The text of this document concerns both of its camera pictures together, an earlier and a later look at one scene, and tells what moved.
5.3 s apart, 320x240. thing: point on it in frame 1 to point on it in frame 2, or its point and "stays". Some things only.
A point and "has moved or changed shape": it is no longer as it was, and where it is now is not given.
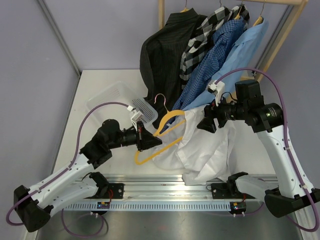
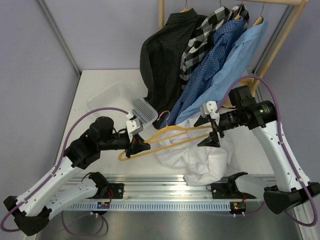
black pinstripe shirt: [161, 53] stays
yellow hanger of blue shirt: [260, 19] stays
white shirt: [202, 156] has moved or changed shape
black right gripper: [211, 112] to [213, 140]
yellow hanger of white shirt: [157, 133] to [168, 131]
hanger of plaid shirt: [237, 17] stays
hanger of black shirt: [185, 9] stays
